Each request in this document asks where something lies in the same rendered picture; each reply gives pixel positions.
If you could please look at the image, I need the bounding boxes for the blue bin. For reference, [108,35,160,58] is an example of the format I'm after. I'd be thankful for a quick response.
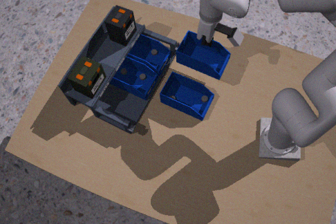
[109,57,157,100]
[127,34,170,76]
[176,30,230,80]
[160,71,213,120]

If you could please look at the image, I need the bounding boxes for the dark green case with orange latches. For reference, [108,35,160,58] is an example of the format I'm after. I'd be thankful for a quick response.
[67,56,106,99]

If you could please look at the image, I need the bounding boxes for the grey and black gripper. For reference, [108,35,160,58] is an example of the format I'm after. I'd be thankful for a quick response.
[197,18,220,47]

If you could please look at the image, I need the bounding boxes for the dark grey shelf rack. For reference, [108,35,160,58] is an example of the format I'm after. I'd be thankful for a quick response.
[58,6,180,134]

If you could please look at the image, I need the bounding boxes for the black case with orange latches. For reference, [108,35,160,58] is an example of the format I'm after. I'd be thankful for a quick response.
[104,5,137,46]

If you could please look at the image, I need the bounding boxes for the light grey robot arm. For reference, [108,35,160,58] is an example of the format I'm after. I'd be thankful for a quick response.
[199,0,336,154]

